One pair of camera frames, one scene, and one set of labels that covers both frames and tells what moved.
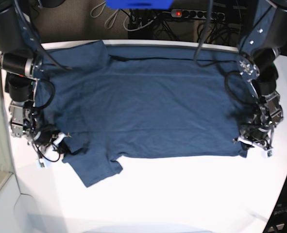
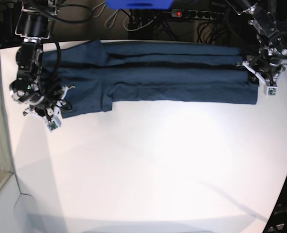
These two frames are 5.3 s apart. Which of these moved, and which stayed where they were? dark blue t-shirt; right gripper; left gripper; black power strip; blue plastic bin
Moved: dark blue t-shirt; left gripper; right gripper
Stayed: blue plastic bin; black power strip
